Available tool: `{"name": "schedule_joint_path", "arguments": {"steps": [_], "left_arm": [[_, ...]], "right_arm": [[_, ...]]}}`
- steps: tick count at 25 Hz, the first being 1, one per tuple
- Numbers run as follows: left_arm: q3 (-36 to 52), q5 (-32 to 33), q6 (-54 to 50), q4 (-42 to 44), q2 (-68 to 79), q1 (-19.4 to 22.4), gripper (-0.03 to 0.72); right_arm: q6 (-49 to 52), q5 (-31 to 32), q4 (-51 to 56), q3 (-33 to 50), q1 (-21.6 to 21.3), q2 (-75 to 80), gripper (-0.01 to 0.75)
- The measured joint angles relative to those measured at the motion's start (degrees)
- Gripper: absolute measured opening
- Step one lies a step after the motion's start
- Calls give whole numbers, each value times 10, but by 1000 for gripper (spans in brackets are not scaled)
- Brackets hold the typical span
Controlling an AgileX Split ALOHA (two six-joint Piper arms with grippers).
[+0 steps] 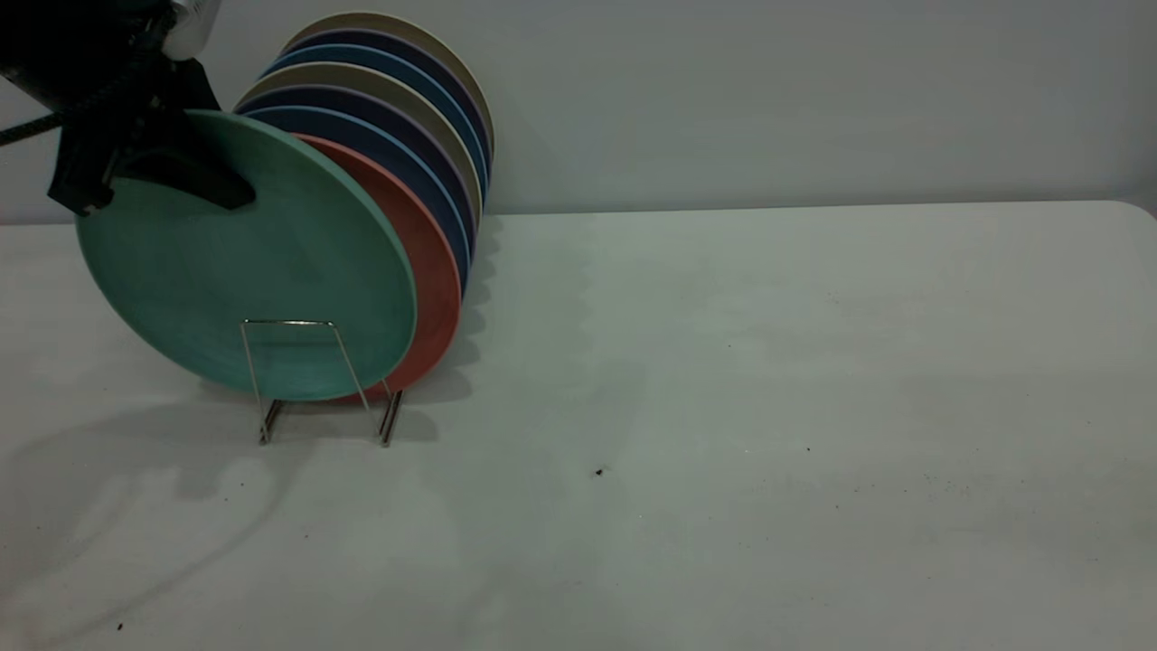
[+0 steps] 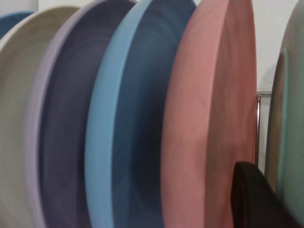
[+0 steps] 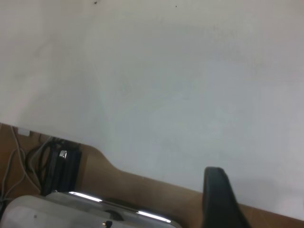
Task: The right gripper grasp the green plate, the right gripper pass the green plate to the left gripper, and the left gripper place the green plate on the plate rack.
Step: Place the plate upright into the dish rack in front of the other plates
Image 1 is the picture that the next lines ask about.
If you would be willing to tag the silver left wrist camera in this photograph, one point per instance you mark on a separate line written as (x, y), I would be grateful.
(192, 25)

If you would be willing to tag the beige plate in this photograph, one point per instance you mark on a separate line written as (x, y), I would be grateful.
(407, 98)
(425, 34)

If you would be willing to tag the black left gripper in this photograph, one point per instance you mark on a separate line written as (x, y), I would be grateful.
(136, 108)

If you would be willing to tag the dark purple plate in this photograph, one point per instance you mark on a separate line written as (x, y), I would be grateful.
(398, 127)
(434, 61)

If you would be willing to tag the blue plate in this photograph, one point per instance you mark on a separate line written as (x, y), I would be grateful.
(407, 172)
(425, 80)

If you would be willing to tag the red plate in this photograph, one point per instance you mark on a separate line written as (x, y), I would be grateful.
(434, 271)

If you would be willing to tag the green plate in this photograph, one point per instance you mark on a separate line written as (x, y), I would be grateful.
(271, 289)

